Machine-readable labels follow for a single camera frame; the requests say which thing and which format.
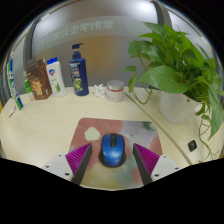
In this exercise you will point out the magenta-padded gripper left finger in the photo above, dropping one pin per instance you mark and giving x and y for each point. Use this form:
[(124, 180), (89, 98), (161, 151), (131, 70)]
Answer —
[(60, 165)]

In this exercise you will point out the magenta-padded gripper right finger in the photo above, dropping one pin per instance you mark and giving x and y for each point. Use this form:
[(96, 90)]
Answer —
[(163, 165)]

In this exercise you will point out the blue and black computer mouse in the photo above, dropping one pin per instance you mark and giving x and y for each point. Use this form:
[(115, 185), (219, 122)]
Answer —
[(112, 150)]

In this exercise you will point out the pastel multicolour mouse pad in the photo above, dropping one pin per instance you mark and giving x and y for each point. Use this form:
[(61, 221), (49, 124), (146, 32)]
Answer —
[(96, 128)]

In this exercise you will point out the small black plug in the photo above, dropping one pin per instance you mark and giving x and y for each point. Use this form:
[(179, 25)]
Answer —
[(192, 145)]

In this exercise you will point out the green plant in white pot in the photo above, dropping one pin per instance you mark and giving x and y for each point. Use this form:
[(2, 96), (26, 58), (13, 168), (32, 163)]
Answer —
[(173, 106)]

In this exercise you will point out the small white paper packet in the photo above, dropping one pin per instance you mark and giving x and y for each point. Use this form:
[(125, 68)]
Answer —
[(12, 111)]

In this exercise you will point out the crumpled white tissue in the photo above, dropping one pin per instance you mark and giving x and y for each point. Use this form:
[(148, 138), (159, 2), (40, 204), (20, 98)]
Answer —
[(99, 90)]

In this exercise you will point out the white bottle with blue cap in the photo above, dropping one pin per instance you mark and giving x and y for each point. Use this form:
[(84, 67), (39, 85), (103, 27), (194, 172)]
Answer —
[(56, 78)]

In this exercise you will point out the brown carton box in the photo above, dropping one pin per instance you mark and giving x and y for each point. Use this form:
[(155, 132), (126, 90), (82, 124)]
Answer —
[(39, 80)]

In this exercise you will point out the small white round jar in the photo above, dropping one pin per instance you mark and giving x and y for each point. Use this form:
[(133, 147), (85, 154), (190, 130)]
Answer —
[(114, 91)]

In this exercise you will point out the white and green shuttlecock tube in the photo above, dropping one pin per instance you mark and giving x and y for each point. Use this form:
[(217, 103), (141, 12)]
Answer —
[(14, 86)]

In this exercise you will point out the dark blue pump bottle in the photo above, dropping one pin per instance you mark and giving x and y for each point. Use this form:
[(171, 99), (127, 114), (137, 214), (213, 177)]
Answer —
[(79, 75)]

